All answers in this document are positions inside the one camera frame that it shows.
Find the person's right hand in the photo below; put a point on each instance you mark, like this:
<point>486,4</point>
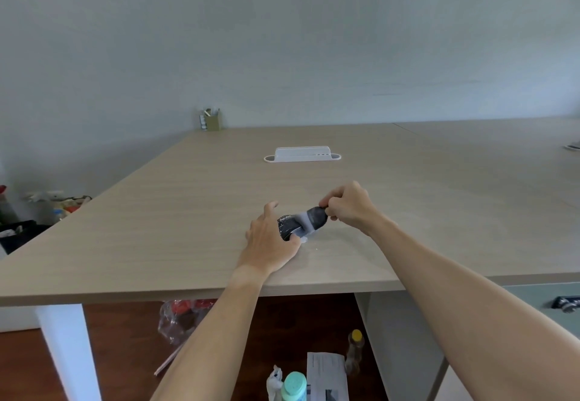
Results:
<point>355,208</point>

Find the person's left hand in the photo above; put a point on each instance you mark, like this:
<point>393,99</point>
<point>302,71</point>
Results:
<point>265,244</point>

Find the person's right fingers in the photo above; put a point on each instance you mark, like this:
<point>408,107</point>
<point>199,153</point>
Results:
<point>330,205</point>

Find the person's left thumb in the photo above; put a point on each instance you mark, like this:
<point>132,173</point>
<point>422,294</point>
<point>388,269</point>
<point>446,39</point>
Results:
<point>293,240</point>

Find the black item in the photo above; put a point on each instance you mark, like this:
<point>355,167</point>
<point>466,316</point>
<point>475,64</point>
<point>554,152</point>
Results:
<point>301,224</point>

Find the person's left forearm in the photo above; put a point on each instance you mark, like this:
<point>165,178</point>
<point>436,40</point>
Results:
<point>213,337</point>

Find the person's right forearm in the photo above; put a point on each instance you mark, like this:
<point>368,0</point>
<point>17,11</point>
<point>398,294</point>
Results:
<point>466,319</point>

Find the yellow-capped amber bottle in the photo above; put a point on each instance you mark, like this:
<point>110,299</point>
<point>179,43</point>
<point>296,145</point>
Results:
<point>355,351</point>

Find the white printed paper sheet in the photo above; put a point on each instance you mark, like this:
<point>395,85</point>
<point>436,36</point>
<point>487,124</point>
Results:
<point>324,373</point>

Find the clear bag with red items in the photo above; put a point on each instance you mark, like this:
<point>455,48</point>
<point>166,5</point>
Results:
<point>181,319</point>

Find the tan pen holder box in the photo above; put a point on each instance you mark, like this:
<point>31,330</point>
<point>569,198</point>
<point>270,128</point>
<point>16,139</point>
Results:
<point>212,122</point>

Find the white spray bottle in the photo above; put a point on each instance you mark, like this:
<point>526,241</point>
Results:
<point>274,385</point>

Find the teal-capped bottle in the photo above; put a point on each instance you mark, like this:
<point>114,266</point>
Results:
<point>294,388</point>

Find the grey drawer cabinet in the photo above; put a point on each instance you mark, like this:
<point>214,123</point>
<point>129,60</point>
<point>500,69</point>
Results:
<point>408,337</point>

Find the white thin stick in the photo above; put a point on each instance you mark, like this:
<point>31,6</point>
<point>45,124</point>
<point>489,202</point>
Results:
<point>166,362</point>

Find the white table leg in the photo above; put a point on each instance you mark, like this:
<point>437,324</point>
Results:
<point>70,351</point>

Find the flat grey device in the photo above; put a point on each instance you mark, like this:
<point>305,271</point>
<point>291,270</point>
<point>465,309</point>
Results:
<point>573,146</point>

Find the clear trigger spray bottle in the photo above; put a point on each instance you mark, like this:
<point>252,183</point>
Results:
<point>45,208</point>

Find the red-capped dark bottle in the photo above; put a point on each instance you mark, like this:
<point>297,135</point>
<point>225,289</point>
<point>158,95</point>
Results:
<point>6,208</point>

